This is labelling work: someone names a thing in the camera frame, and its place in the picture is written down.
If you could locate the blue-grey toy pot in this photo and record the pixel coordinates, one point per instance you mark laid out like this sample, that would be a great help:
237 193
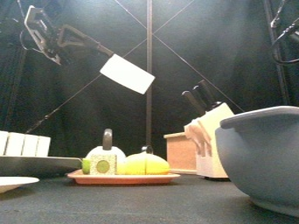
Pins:
261 157

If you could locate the yellow toy lemon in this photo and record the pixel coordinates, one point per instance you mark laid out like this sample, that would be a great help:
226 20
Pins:
150 164

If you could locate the cream utensil on knife block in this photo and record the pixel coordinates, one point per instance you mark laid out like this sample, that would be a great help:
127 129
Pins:
197 134

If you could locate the dark slanted frame pole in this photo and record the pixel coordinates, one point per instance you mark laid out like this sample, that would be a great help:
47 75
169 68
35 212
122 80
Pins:
277 73

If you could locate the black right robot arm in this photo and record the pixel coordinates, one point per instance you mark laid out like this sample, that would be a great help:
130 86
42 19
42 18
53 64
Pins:
294 34

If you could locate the wooden box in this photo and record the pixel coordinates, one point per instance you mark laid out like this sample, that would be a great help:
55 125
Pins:
179 153

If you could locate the orange tray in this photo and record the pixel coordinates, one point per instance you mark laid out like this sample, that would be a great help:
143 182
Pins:
123 178

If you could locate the white toy block slice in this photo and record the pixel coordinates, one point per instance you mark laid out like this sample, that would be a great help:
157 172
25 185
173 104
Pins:
15 144
43 145
3 143
30 145

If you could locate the vertical metal frame pole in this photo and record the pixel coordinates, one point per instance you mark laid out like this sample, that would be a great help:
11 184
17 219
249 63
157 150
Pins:
150 73

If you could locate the green toy lime piece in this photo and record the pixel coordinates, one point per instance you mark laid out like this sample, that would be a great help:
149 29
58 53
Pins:
86 166

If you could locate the white plate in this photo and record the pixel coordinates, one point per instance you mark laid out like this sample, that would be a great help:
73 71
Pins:
14 182

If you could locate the white toy knife block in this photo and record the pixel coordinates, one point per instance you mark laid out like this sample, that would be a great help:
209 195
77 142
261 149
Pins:
217 140

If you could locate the grey flat tray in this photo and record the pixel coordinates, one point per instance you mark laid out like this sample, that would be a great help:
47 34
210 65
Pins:
35 166

